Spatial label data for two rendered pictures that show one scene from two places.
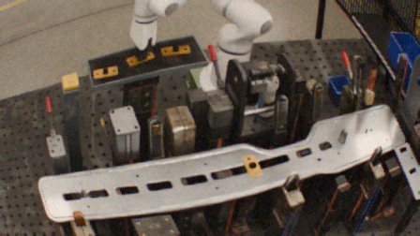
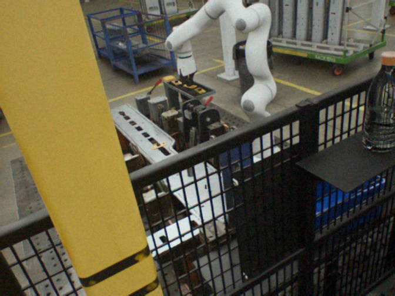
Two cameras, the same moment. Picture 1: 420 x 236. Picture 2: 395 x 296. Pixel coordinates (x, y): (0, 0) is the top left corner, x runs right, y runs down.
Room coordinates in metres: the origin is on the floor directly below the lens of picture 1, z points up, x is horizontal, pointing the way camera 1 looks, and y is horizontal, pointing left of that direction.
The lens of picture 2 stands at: (1.61, -1.70, 1.85)
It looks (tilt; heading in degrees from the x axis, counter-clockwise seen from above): 29 degrees down; 90
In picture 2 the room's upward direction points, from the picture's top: 9 degrees counter-clockwise
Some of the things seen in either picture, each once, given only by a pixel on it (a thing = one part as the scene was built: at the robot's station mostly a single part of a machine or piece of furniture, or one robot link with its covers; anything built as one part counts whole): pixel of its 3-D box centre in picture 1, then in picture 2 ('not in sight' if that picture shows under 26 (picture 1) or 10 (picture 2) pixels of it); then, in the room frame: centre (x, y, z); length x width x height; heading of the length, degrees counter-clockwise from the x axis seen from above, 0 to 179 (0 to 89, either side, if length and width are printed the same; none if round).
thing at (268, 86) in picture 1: (255, 122); (204, 148); (1.66, -0.14, 0.94); 0.18 x 0.13 x 0.49; 116
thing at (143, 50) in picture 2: not in sight; (138, 45); (0.89, 4.74, 0.47); 1.20 x 0.80 x 0.95; 116
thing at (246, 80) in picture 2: not in sight; (254, 71); (2.51, 2.62, 0.36); 0.54 x 0.50 x 0.73; 25
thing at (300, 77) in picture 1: (287, 120); (219, 162); (1.72, -0.24, 0.91); 0.07 x 0.05 x 0.42; 26
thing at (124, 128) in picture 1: (125, 166); (163, 130); (1.44, 0.23, 0.90); 0.13 x 0.10 x 0.41; 26
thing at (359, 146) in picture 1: (246, 170); (156, 145); (1.41, -0.12, 1.00); 1.38 x 0.22 x 0.02; 116
